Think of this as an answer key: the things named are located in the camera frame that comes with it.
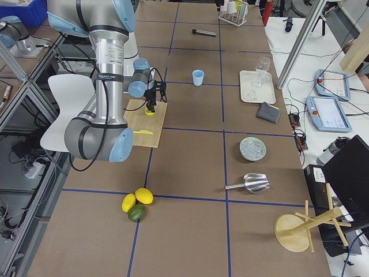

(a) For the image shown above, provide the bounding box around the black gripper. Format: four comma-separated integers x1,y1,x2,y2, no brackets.
144,80,167,113

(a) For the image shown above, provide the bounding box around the yellow lemon slice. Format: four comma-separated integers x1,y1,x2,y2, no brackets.
144,110,155,116

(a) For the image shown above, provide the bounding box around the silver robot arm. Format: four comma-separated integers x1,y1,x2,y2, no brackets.
47,1,167,162
1,16,40,58

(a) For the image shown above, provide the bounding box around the light blue plastic cup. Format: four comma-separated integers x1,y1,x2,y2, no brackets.
192,69,205,87

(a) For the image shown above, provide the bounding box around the white cup in rack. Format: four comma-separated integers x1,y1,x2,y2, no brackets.
220,0,237,14

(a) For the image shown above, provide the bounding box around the yellow cup in rack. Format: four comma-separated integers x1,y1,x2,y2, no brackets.
235,0,246,14

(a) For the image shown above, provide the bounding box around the bamboo cutting board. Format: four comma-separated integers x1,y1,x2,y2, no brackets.
124,99,167,148

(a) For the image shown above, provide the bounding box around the yellow plastic knife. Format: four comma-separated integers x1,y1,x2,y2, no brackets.
133,129,153,135

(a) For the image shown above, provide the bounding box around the white chair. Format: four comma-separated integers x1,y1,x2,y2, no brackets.
40,74,95,152

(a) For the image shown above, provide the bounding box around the steel muddler with black cap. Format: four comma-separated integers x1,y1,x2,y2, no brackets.
192,29,217,37

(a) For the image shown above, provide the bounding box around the green lime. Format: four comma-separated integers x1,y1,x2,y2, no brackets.
128,204,146,222

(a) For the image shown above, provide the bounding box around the cream serving tray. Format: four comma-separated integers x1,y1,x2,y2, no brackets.
239,70,276,104

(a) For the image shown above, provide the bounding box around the green bowl with ice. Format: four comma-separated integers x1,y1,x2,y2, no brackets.
239,137,266,162

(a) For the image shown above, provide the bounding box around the grey folded cloth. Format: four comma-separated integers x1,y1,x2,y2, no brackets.
256,102,280,123

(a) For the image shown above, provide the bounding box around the clear wine glass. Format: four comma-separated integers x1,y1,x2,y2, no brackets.
251,57,270,88

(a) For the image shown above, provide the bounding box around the metal ice scoop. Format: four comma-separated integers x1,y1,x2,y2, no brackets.
225,173,271,193

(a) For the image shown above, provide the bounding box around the blue storage bin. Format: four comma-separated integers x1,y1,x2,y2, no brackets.
1,0,47,27

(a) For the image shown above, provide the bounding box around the red cylinder tube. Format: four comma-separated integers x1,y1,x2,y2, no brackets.
262,0,273,27

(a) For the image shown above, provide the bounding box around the near blue teach pendant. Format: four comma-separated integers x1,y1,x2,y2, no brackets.
306,96,352,133

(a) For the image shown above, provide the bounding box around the blue teach pendant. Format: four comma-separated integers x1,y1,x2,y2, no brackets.
306,96,352,133
315,69,351,100

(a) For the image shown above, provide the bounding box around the far blue teach pendant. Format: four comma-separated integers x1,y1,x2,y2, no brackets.
315,69,351,100

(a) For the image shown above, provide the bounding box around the wooden mug tree stand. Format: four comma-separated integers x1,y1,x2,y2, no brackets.
274,183,351,252

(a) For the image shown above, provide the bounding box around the black monitor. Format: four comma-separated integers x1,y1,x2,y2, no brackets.
304,134,368,232

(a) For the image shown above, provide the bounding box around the white wire cup rack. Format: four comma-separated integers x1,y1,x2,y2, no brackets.
218,12,247,27

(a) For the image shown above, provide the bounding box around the aluminium frame post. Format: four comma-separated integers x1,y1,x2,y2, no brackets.
276,0,326,89

